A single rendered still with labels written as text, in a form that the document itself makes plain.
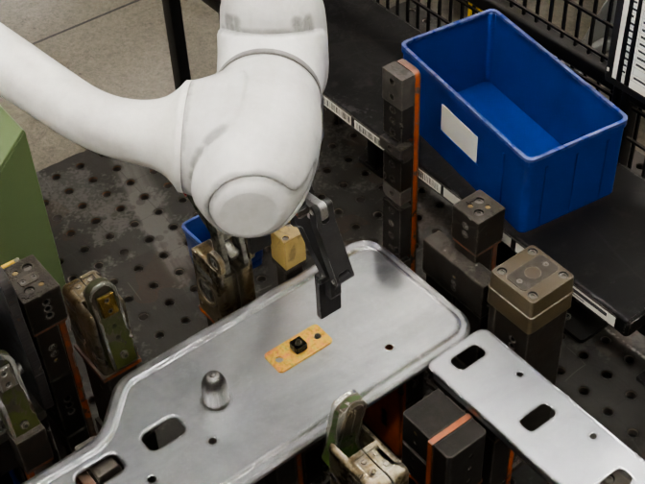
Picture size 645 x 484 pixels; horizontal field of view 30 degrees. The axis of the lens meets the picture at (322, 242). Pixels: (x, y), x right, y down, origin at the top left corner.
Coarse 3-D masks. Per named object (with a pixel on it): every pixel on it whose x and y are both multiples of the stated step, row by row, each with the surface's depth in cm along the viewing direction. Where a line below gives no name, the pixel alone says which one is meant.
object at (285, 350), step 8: (312, 328) 153; (320, 328) 153; (296, 336) 152; (304, 336) 152; (312, 336) 152; (328, 336) 152; (280, 344) 152; (288, 344) 152; (304, 344) 150; (312, 344) 151; (320, 344) 151; (328, 344) 152; (272, 352) 151; (280, 352) 151; (288, 352) 151; (296, 352) 150; (304, 352) 150; (312, 352) 150; (272, 360) 150; (288, 360) 150; (296, 360) 150; (280, 368) 149; (288, 368) 149
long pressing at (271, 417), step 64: (384, 256) 162; (256, 320) 155; (320, 320) 155; (384, 320) 154; (448, 320) 154; (128, 384) 148; (192, 384) 148; (256, 384) 148; (320, 384) 147; (384, 384) 147; (128, 448) 141; (192, 448) 141; (256, 448) 141
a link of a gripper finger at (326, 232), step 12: (312, 216) 127; (312, 228) 129; (324, 228) 128; (336, 228) 129; (324, 240) 128; (336, 240) 129; (324, 252) 129; (336, 252) 130; (336, 264) 130; (348, 264) 131; (336, 276) 130
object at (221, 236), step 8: (208, 224) 151; (216, 232) 151; (216, 240) 152; (224, 240) 152; (232, 240) 155; (240, 240) 154; (216, 248) 153; (224, 248) 152; (240, 248) 154; (224, 256) 153; (240, 256) 156
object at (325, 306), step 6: (318, 276) 133; (318, 288) 134; (324, 288) 135; (318, 294) 135; (324, 294) 135; (318, 300) 136; (324, 300) 136; (330, 300) 137; (336, 300) 137; (318, 306) 137; (324, 306) 137; (330, 306) 137; (336, 306) 138; (318, 312) 137; (324, 312) 137; (330, 312) 138
